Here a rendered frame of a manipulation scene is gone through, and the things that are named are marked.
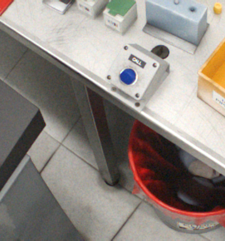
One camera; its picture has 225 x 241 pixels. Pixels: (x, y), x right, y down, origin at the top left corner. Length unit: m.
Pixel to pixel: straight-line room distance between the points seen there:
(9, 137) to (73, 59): 0.21
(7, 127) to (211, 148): 0.34
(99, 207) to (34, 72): 0.49
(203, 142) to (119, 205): 0.90
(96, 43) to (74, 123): 0.90
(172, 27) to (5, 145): 0.36
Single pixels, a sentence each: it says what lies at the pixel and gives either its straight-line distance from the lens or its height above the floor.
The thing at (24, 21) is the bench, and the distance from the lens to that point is 1.31.
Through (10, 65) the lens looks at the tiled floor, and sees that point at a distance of 2.26.
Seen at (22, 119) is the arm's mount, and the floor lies 0.95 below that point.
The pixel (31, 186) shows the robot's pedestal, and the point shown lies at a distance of 1.29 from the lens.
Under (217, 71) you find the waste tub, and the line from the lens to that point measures 1.22.
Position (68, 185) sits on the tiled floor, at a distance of 2.08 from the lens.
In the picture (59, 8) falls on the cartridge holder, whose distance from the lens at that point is 1.29.
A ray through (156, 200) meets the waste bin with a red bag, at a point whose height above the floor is 0.44.
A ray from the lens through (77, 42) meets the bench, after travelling 1.26.
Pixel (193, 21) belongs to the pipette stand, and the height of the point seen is 0.97.
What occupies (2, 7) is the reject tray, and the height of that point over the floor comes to 0.88.
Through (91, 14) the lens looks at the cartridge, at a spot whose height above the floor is 0.90.
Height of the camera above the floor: 1.99
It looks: 69 degrees down
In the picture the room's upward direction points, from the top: 4 degrees counter-clockwise
